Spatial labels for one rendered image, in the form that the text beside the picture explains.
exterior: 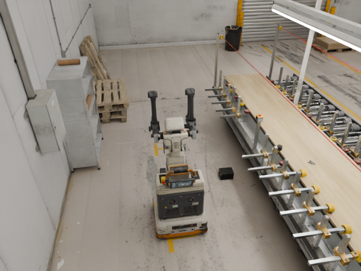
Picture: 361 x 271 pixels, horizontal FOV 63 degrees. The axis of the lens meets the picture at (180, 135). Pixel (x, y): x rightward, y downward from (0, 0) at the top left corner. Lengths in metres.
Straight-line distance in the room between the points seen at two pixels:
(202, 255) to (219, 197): 0.97
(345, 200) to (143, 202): 2.48
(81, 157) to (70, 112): 0.79
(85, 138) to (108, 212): 1.16
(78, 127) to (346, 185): 3.46
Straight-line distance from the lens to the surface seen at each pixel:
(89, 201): 4.40
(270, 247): 3.87
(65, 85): 4.19
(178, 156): 3.49
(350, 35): 2.88
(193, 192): 3.36
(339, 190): 3.45
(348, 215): 3.22
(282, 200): 3.41
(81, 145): 4.64
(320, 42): 11.01
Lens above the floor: 3.04
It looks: 34 degrees down
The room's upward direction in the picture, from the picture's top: 1 degrees counter-clockwise
